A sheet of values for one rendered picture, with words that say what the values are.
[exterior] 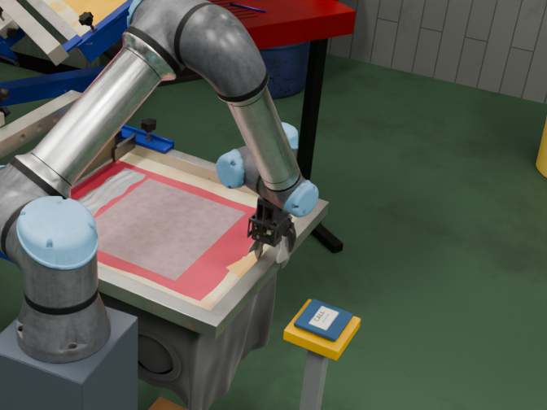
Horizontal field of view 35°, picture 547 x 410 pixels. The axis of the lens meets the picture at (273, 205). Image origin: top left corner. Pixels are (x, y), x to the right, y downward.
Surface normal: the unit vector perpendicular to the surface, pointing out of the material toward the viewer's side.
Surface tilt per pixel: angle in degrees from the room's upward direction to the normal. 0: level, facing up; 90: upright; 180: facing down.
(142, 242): 0
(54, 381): 90
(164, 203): 0
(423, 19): 90
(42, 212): 8
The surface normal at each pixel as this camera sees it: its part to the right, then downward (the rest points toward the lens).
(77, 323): 0.55, 0.21
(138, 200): 0.09, -0.84
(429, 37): -0.36, 0.47
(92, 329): 0.79, 0.11
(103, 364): 0.93, 0.26
